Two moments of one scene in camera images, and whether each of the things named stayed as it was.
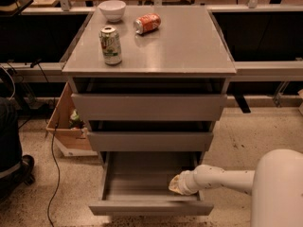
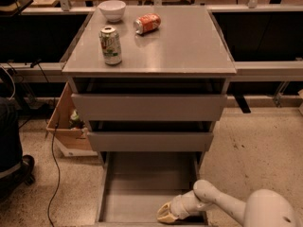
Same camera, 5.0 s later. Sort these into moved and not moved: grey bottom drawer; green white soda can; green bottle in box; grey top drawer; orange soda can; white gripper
Moved: grey bottom drawer; white gripper
Not moved: green bottle in box; green white soda can; orange soda can; grey top drawer
